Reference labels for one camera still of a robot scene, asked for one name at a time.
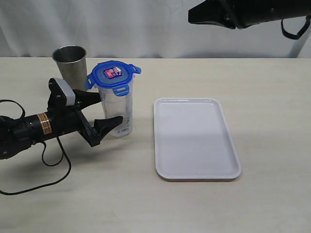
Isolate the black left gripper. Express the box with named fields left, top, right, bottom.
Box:
left=47, top=89, right=123, bottom=147

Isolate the clear tall plastic container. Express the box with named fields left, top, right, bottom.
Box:
left=97, top=80, right=133, bottom=138

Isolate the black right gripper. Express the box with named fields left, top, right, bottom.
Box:
left=188, top=0, right=311, bottom=29

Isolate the white backdrop curtain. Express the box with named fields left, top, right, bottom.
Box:
left=0, top=0, right=311, bottom=58

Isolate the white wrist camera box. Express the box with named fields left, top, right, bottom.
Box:
left=49, top=78, right=76, bottom=106

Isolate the white plastic tray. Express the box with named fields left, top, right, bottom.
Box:
left=154, top=98, right=242, bottom=182

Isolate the blue container lid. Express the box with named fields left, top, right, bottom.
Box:
left=85, top=60, right=141, bottom=97

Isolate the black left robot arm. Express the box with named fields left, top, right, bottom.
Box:
left=0, top=78, right=123, bottom=160

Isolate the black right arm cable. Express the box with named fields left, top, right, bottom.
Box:
left=281, top=16, right=311, bottom=40

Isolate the stainless steel cup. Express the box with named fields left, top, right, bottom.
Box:
left=52, top=45, right=87, bottom=91

